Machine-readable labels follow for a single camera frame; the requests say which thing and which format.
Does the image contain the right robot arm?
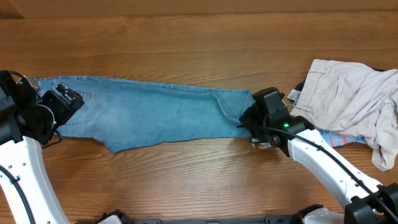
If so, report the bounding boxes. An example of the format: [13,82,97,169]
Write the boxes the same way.
[239,87,397,224]

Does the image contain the light blue denim jeans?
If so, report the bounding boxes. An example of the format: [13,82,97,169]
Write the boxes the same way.
[37,76,254,153]

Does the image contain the beige cotton trousers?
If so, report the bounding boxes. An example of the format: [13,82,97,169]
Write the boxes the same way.
[291,59,397,171]

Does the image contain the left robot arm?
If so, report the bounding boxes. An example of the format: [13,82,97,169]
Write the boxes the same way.
[1,70,84,224]

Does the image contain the blue printed t-shirt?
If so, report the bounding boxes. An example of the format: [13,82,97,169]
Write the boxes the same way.
[292,102,368,148]

